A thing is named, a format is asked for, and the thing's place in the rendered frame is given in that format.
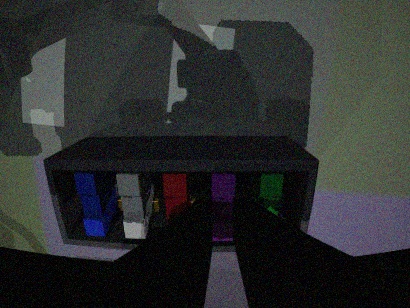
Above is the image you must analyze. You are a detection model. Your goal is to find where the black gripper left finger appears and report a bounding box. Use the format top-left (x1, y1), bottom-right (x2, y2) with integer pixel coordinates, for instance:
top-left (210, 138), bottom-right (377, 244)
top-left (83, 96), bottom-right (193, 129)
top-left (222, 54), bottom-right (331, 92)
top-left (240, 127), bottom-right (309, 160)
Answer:
top-left (0, 195), bottom-right (213, 308)

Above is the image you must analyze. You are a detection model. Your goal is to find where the violet blade fuse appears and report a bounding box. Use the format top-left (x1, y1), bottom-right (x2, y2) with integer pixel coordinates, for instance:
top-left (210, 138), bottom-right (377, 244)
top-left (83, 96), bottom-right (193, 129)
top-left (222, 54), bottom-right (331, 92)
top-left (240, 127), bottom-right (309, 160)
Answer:
top-left (212, 171), bottom-right (236, 242)

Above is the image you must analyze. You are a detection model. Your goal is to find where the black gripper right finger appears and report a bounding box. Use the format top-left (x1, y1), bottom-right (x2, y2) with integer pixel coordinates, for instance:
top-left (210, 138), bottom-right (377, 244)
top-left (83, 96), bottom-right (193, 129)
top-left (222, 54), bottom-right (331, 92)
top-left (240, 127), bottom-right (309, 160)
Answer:
top-left (232, 195), bottom-right (410, 308)

